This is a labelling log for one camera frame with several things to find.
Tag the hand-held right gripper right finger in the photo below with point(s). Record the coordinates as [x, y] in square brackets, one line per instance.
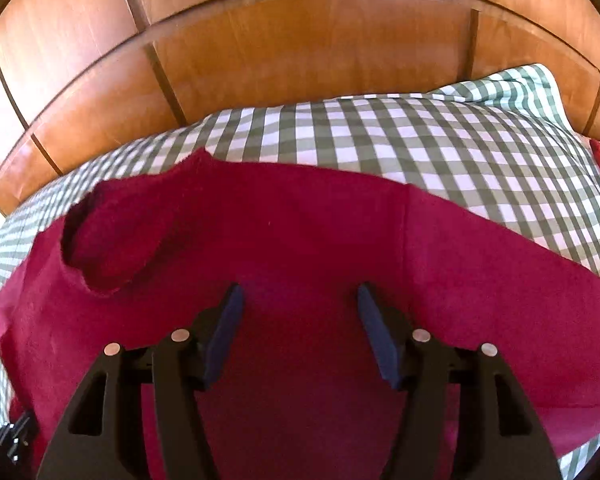
[377, 332]

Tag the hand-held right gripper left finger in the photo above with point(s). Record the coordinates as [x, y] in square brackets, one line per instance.
[224, 330]

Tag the red towel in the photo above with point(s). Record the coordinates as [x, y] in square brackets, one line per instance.
[300, 230]

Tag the green checked bed cover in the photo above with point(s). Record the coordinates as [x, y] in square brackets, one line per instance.
[430, 160]

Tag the dark object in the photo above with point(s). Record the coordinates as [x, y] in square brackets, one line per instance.
[16, 437]

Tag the green checked pillow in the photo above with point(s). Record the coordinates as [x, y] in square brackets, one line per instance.
[515, 87]

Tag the wooden headboard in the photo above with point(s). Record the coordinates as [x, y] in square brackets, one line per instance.
[290, 50]

